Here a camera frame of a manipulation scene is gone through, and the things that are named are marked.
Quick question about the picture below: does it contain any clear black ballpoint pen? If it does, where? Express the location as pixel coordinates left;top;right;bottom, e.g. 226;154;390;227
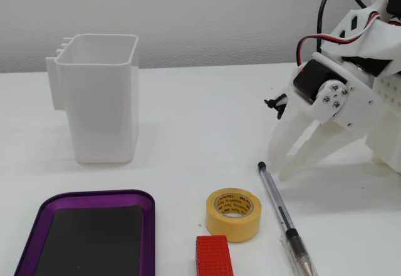
257;161;319;276

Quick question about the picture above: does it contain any yellow masking tape roll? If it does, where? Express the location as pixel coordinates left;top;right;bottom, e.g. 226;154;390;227
206;188;263;243

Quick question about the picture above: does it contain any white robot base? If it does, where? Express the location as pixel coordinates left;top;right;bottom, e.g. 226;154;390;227
366;72;401;175

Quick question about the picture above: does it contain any purple metal tray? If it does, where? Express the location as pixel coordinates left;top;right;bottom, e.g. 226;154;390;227
14;189;156;276

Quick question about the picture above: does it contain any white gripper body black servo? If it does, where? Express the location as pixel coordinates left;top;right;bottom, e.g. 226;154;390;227
293;52;383;130

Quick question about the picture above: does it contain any red studded block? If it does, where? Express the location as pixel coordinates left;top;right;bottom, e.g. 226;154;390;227
195;235;234;276

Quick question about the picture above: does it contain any white plastic box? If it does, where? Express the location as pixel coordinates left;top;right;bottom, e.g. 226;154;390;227
45;33;140;164

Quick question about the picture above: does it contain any black zip tie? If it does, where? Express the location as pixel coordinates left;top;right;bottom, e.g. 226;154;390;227
264;94;288;120

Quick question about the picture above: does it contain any red white black servo wire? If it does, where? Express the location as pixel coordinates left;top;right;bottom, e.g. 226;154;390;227
296;11;383;70

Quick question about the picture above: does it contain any black tray mat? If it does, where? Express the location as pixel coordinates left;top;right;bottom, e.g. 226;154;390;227
33;205;144;276

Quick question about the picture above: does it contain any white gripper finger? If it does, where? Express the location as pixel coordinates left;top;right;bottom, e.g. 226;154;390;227
269;88;314;172
279;81;349;180

